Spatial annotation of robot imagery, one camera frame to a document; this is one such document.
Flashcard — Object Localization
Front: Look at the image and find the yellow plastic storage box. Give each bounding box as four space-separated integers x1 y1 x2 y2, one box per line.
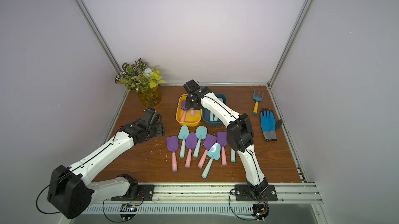
176 94 203 127

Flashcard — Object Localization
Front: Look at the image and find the teal shovel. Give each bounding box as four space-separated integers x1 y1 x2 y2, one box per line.
209 113 214 122
202 143 221 178
178 125 190 158
230 149 236 163
193 126 207 158

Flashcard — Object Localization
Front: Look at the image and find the dark teal storage box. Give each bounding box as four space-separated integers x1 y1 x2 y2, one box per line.
202 93 227 126

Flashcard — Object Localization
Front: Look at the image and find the teal shovel eleventh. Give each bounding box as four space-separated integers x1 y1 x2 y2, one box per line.
214 97 223 122

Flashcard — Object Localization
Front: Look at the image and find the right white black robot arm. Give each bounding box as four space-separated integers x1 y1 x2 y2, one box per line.
184 80 269 200

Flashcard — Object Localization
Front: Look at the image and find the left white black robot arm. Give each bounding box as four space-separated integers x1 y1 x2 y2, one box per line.
47 108 165 219

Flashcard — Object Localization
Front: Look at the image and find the potted green plant vase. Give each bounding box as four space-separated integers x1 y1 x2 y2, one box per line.
115 58 166 108

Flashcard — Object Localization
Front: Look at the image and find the blue yellow garden rake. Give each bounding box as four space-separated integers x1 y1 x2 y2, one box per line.
252 90 264 114

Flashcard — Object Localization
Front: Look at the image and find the blue grey garden glove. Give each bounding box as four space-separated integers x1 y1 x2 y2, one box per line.
260 108 283 142

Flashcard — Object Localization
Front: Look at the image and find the left circuit board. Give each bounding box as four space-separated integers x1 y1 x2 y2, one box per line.
119 204 138 222

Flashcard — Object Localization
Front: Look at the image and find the circuit board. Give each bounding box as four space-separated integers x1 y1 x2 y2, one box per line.
119 204 138 222
252 201 270 222

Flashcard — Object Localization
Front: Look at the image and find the right circuit board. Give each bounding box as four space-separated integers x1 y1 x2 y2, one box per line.
252 201 270 222

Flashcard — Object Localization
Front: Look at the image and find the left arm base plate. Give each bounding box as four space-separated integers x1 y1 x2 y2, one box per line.
111 184 155 202

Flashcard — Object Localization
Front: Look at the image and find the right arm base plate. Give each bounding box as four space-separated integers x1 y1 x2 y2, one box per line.
233 184 278 202

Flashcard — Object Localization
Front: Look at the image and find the aluminium front rail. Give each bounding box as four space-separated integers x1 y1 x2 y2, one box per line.
105 182 323 204

